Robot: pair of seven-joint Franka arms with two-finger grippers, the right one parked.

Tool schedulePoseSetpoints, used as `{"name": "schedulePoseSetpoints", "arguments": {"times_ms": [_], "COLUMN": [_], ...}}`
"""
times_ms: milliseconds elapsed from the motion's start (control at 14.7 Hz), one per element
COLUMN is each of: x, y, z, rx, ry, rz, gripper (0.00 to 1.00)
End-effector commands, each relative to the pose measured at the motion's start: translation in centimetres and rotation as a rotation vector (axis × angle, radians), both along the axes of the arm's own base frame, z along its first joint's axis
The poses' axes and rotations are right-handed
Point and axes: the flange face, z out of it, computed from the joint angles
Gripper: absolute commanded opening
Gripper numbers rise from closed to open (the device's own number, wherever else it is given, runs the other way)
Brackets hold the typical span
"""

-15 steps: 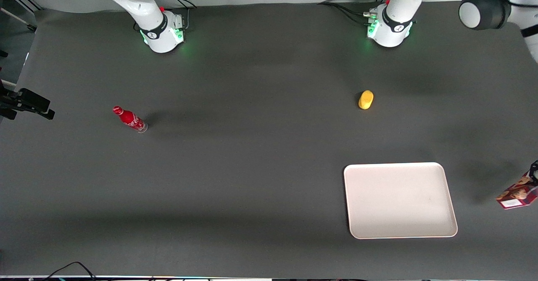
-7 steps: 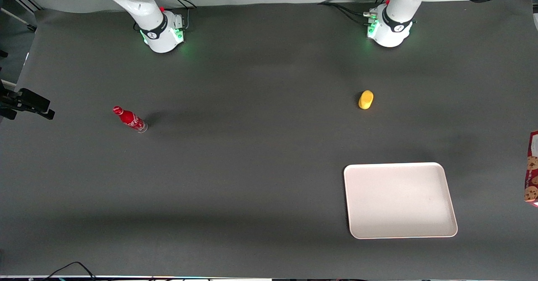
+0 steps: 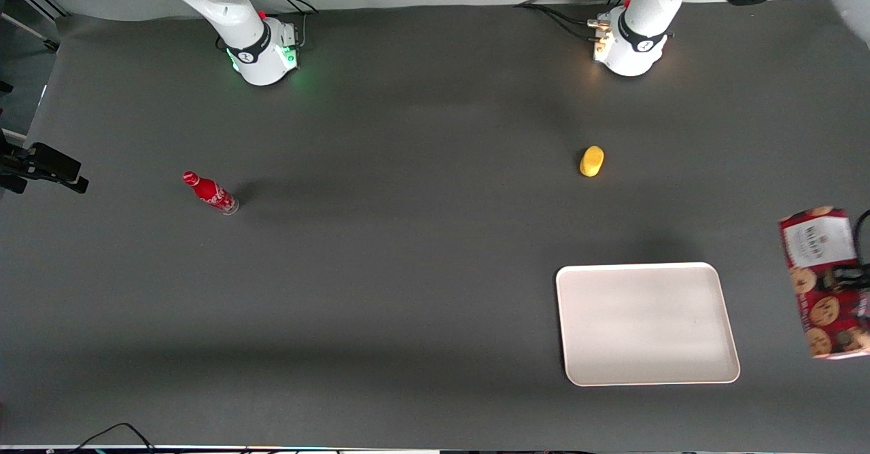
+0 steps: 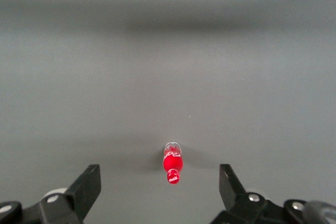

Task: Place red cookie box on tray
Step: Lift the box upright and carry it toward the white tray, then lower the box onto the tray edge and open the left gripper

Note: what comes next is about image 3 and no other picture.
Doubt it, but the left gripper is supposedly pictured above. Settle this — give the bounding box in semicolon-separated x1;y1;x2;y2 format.
819;264;870;322

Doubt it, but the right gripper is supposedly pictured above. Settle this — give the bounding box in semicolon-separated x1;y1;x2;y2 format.
0;143;90;194

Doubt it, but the red cookie box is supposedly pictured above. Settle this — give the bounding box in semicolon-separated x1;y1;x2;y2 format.
778;207;870;360

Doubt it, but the white rectangular tray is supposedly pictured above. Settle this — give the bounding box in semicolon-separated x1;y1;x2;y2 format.
555;262;741;387

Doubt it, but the red cola bottle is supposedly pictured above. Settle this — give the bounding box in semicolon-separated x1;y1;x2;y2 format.
182;171;240;215

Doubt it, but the yellow lemon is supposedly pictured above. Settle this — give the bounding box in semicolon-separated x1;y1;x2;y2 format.
579;145;605;178

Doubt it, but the dark grey table cloth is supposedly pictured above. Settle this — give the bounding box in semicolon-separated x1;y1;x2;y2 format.
0;0;870;452

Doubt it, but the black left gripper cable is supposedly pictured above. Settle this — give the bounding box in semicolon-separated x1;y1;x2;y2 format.
853;209;870;265

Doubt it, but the thin black cable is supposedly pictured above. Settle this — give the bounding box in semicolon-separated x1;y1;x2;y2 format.
68;422;158;454

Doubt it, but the black right arm base cable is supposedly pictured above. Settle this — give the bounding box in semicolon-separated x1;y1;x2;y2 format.
260;0;319;48

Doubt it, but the black arm base cable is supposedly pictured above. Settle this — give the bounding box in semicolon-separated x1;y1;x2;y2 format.
515;0;634;41
260;0;319;48

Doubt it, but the black left arm base cable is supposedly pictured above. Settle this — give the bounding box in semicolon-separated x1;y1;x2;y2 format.
515;0;634;41

